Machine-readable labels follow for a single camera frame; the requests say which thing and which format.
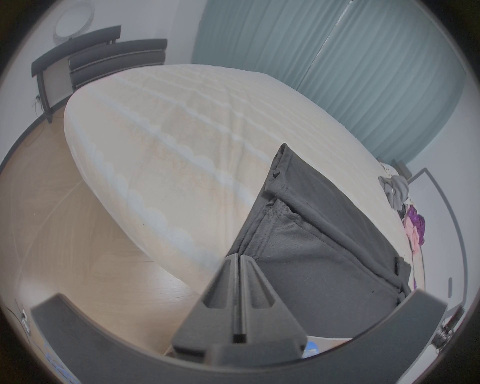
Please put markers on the grey garment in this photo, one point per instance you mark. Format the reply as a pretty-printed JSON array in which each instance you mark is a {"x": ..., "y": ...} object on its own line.
[{"x": 395, "y": 189}]

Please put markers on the bed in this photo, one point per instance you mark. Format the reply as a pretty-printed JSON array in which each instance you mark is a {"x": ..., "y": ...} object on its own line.
[{"x": 168, "y": 131}]

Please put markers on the blue-green curtain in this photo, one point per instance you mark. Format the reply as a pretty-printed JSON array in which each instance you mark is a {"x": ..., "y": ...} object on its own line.
[
  {"x": 393, "y": 75},
  {"x": 262, "y": 37}
]

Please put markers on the purple garment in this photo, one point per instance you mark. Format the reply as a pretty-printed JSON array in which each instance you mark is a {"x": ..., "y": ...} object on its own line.
[{"x": 416, "y": 223}]

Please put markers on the grey bedside table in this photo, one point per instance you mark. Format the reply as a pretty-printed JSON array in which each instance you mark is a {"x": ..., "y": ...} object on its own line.
[{"x": 401, "y": 168}]

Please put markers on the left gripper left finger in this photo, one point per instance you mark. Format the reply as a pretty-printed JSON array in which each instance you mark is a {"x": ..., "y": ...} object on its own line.
[{"x": 210, "y": 318}]

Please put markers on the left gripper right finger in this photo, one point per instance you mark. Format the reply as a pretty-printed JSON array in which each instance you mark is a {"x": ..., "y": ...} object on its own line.
[{"x": 270, "y": 318}]

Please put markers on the dark grey table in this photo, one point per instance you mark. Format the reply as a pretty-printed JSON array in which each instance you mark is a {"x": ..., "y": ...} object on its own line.
[{"x": 56, "y": 56}]

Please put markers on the black T-shirt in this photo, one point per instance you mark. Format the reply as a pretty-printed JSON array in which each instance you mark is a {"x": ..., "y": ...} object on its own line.
[{"x": 318, "y": 262}]

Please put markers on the black chest of drawers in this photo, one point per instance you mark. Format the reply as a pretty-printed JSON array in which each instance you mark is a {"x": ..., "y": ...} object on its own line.
[{"x": 120, "y": 56}]

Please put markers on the black patterned garment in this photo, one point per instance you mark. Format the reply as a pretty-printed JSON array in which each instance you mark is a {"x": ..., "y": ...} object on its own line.
[{"x": 405, "y": 210}]

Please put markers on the pink garment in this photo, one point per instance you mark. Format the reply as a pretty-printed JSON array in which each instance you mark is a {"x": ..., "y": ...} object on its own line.
[{"x": 411, "y": 234}]

